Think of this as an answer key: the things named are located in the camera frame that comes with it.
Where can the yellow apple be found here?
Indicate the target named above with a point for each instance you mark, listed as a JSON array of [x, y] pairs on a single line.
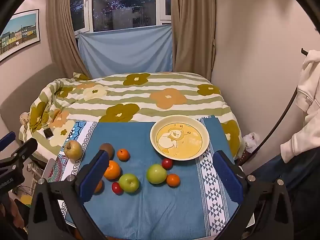
[[73, 150]]

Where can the black phone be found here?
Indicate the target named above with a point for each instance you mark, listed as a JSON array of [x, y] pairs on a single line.
[[48, 133]]

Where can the blue jeans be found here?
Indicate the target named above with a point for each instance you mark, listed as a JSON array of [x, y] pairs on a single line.
[[270, 172]]

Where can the green apple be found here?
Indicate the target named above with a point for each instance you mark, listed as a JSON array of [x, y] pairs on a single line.
[[129, 183], [156, 173]]

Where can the white plastic bag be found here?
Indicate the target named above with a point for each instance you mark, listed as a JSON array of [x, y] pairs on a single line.
[[251, 140]]

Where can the brown kiwi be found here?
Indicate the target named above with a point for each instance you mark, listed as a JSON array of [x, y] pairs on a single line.
[[108, 148]]

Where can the window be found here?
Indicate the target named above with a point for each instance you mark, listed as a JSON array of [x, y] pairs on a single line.
[[125, 5]]

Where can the beige curtain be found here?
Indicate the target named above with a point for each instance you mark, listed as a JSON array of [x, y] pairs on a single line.
[[193, 30], [65, 30]]

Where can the person's left hand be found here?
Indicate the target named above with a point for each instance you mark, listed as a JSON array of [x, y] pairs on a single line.
[[10, 212]]

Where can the floral striped blanket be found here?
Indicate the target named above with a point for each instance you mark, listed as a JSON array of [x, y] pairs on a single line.
[[150, 105]]

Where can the framed wall picture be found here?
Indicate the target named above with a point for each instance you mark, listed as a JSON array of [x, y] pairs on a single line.
[[20, 35]]

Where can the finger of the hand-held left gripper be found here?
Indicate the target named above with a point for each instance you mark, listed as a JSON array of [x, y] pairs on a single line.
[[25, 150], [7, 139]]

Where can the red cherry tomato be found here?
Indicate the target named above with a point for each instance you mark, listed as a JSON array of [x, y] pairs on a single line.
[[167, 163], [117, 188]]

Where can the blue patterned tablecloth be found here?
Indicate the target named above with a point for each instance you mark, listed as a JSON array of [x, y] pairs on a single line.
[[155, 205]]

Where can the light blue hanging cloth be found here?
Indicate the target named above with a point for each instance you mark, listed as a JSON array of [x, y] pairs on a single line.
[[125, 52]]

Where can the white hoodie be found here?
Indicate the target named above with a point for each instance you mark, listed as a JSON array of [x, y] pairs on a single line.
[[307, 110]]

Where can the yellow bear print plate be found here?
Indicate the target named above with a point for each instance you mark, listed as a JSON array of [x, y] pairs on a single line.
[[180, 140]]

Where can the orange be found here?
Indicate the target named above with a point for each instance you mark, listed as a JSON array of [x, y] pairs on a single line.
[[99, 186], [113, 170]]

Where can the small tangerine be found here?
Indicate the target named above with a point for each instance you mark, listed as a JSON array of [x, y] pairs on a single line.
[[173, 180], [123, 155]]

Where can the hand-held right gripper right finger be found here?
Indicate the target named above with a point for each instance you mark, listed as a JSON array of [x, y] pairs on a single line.
[[227, 177]]

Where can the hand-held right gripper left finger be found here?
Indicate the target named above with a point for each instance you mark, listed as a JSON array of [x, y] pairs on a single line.
[[93, 173]]

